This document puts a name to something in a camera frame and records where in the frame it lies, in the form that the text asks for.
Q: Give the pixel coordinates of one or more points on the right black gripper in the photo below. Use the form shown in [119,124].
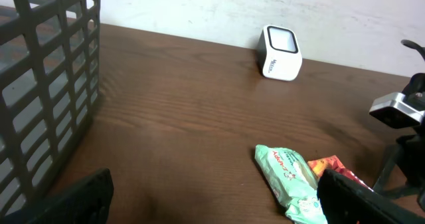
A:
[413,150]

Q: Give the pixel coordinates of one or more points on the grey plastic mesh basket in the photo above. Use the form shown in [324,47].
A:
[50,59]

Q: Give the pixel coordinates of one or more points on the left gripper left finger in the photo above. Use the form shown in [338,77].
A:
[86,201]

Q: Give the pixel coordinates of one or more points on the orange snack bar wrapper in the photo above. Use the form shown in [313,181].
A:
[348,173]

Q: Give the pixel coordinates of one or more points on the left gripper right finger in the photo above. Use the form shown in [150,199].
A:
[346,201]

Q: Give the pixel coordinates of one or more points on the small orange snack packet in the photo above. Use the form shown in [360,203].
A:
[320,165]

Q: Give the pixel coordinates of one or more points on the white barcode scanner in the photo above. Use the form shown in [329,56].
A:
[277,53]

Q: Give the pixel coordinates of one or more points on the mint green wipes pack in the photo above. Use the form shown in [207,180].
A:
[292,182]

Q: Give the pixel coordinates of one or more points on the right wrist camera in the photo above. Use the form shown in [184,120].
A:
[394,111]

